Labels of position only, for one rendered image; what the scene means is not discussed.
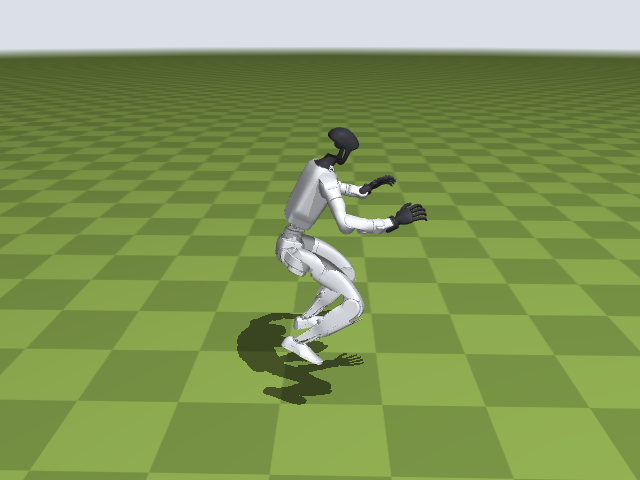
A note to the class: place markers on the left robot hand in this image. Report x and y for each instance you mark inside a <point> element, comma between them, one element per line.
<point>376,183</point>

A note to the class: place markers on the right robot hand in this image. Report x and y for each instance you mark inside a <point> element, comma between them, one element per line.
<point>405,216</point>

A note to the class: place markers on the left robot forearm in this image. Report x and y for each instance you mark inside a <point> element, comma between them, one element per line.
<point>351,190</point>

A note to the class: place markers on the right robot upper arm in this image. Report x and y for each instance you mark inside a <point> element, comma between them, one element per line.
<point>329,189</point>

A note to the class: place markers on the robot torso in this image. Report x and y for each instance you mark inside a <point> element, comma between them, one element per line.
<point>304,207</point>

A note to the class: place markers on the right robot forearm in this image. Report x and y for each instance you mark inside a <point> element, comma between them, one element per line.
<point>363,225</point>

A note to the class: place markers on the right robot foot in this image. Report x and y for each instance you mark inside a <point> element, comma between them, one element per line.
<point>304,351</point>

